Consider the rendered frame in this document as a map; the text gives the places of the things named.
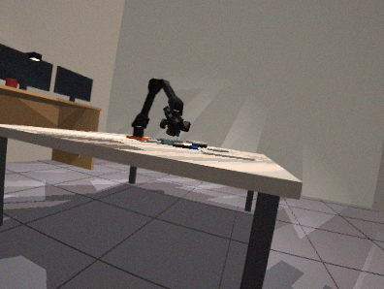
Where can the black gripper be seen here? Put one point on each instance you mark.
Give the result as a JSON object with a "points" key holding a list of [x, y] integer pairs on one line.
{"points": [[185, 127]]}

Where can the grey keyboard with white letter keys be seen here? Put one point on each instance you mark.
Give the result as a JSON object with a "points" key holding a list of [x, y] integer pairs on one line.
{"points": [[169, 142]]}

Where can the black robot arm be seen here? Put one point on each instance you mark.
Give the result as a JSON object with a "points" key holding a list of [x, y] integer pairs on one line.
{"points": [[154, 87]]}

